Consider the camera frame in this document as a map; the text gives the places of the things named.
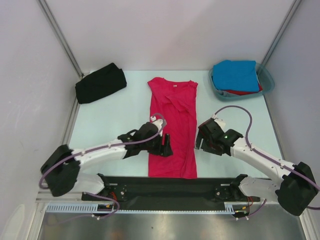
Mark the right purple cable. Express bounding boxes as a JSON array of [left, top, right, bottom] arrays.
[[212, 105, 320, 221]]

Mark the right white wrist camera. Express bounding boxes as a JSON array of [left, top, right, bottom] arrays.
[[211, 114, 226, 130]]

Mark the red t shirt in basket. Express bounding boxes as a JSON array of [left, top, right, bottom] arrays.
[[225, 84, 263, 96]]

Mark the aluminium front frame rail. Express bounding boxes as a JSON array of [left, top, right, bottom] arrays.
[[35, 182, 309, 204]]

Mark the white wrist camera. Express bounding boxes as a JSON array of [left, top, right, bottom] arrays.
[[149, 114, 167, 130], [211, 114, 226, 130]]

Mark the teal plastic basket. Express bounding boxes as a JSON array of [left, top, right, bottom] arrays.
[[208, 62, 275, 102]]

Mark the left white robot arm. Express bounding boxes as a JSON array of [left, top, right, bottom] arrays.
[[39, 119, 173, 200]]

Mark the left slotted cable duct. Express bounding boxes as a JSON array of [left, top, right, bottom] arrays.
[[46, 203, 114, 214]]

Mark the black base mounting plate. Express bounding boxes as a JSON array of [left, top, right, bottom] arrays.
[[81, 176, 248, 212]]

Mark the left aluminium corner post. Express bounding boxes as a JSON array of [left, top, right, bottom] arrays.
[[36, 0, 84, 79]]

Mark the right slotted cable duct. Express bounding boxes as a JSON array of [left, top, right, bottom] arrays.
[[224, 202, 251, 214]]

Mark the pink t shirt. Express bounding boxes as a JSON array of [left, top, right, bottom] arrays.
[[147, 77, 198, 179]]

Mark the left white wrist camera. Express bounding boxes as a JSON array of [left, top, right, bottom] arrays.
[[149, 114, 167, 130]]

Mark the blue t shirt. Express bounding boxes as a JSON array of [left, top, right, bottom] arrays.
[[212, 60, 260, 93]]

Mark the aluminium corner post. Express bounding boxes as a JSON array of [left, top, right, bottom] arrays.
[[261, 0, 304, 66], [36, 0, 84, 79]]

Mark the folded black t shirt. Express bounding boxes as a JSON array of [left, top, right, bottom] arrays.
[[75, 62, 127, 105]]

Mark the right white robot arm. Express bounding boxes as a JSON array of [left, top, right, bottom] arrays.
[[195, 118, 319, 216]]

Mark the right aluminium corner post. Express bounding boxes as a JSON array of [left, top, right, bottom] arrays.
[[261, 0, 304, 66]]

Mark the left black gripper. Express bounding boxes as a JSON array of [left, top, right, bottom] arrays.
[[141, 132, 173, 157]]

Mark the slotted cable duct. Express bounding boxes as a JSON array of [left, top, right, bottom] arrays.
[[46, 203, 114, 214], [224, 202, 251, 214]]

